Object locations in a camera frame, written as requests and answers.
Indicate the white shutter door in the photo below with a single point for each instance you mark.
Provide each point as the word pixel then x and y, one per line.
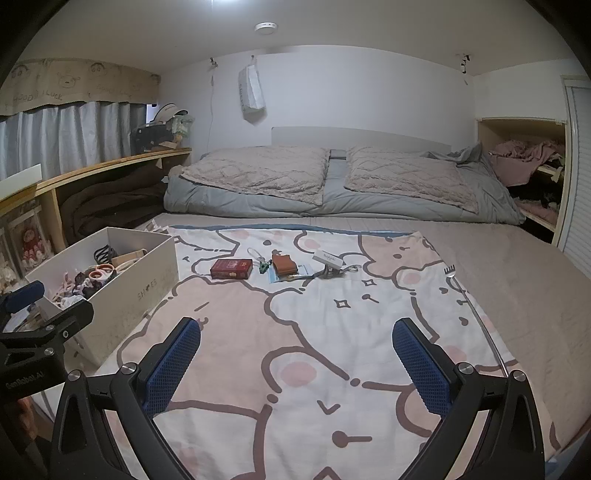
pixel 579 184

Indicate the pink clothes pile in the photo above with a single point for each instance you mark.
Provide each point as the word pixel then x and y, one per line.
pixel 521 161

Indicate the black wall hook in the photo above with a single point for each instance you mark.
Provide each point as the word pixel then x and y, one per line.
pixel 464 62

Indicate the beige printed valance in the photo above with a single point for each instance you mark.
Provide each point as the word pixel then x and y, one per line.
pixel 69 83

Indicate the wooden closet niche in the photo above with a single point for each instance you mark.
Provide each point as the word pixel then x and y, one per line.
pixel 561 221

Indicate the white headboard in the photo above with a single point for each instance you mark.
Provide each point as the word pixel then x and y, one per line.
pixel 360 138

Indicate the beige quilted pillow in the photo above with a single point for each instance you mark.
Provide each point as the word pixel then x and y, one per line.
pixel 411 177
pixel 258 173

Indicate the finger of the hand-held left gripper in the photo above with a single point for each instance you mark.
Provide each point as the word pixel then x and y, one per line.
pixel 25 294
pixel 69 318

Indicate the white foam board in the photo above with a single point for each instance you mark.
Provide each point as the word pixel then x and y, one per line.
pixel 18 181

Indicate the white hanging bag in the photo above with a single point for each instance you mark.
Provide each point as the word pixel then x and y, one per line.
pixel 250 92

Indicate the wooden shelf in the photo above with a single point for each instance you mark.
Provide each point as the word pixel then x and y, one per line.
pixel 115 161

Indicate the small white box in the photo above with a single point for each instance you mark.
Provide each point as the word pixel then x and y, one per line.
pixel 328 260

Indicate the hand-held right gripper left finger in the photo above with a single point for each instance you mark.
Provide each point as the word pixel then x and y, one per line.
pixel 173 364

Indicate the white doll in clear case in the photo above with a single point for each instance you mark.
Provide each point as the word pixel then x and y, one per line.
pixel 7 272

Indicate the white cap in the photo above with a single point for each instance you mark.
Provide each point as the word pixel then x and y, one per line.
pixel 168 110

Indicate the blue card packet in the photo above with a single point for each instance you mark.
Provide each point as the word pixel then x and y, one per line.
pixel 302 272

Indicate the round ceiling light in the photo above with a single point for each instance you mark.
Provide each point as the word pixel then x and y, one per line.
pixel 265 26

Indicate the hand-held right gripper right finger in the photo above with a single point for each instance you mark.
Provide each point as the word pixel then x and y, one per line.
pixel 422 369

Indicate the black bag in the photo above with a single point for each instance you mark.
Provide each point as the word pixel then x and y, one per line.
pixel 152 136

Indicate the brown folded blanket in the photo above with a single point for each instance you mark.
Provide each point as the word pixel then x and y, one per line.
pixel 106 198

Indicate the dried flower bunch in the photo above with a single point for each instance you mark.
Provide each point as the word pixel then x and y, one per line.
pixel 183 125

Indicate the white storage box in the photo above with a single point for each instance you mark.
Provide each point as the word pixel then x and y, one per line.
pixel 138 295

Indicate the dark clothes pile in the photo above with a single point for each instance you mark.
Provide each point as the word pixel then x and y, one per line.
pixel 535 194

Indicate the brown leather wallet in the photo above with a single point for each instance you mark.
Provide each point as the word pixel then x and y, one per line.
pixel 282 265

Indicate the printed bear blanket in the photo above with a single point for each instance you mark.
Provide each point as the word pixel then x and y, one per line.
pixel 323 332

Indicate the black claw hair clip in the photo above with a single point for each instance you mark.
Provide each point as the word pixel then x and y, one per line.
pixel 104 254

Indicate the red cigarette pack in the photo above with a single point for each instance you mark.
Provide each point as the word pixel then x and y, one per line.
pixel 232 268

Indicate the grey curtain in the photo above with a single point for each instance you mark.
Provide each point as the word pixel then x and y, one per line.
pixel 69 134

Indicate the metal back scratcher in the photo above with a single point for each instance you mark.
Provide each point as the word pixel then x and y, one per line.
pixel 449 270

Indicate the red doll in clear case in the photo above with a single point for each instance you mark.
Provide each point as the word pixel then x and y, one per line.
pixel 32 244

